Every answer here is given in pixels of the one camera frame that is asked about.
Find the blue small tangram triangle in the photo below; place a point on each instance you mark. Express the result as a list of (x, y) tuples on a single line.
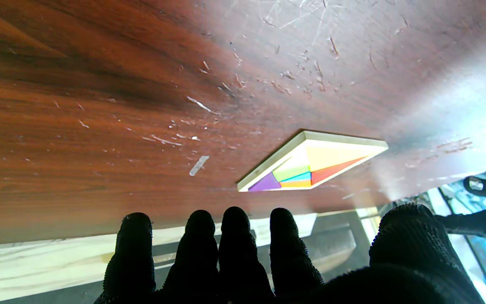
[(298, 177)]

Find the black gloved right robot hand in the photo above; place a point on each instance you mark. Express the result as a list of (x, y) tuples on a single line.
[(411, 261)]

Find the red large tangram triangle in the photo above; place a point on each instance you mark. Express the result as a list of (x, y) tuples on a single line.
[(331, 172)]

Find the green tangram square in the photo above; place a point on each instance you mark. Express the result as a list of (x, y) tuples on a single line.
[(291, 172)]

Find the orange tangram parallelogram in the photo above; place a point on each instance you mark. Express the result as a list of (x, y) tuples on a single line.
[(298, 183)]

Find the marble coffee table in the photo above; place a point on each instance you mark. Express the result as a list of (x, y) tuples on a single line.
[(36, 261)]

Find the natural wood small tangram triangle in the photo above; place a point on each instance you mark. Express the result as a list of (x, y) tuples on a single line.
[(295, 159)]

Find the yellow large tangram triangle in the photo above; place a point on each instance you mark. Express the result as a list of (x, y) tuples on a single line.
[(331, 156)]

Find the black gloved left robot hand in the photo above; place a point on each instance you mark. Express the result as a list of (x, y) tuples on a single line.
[(483, 221)]

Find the clear tape strip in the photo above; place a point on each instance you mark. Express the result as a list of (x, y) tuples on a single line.
[(199, 165)]

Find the wooden square puzzle tray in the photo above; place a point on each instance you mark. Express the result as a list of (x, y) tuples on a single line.
[(268, 166)]

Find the purple medium tangram triangle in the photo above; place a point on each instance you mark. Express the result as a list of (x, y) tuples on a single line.
[(265, 183)]

